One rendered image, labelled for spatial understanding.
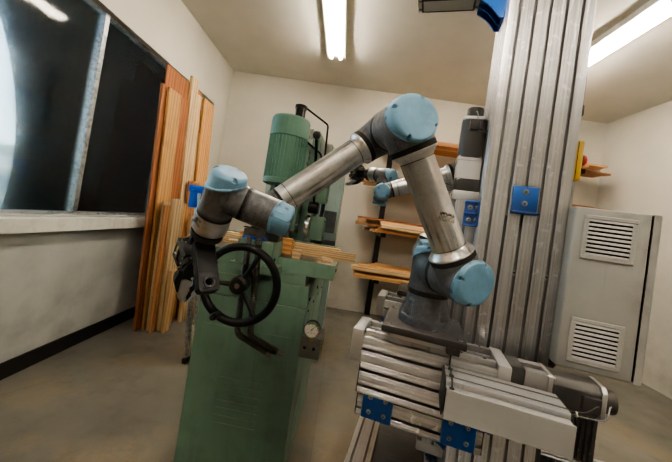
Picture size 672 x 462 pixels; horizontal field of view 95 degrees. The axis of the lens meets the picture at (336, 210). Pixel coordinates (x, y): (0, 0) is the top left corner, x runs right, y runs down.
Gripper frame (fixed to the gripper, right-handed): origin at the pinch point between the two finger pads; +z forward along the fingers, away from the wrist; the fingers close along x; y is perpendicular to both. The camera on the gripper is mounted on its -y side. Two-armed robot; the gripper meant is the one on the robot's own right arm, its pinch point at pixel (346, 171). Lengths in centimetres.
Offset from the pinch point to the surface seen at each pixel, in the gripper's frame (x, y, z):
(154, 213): 43, 64, 142
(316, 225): 26.5, 31.4, -11.2
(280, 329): 61, 65, -31
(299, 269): 38, 58, -32
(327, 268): 36, 51, -41
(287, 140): -13, 52, -12
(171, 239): 63, 55, 133
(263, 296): 49, 69, -23
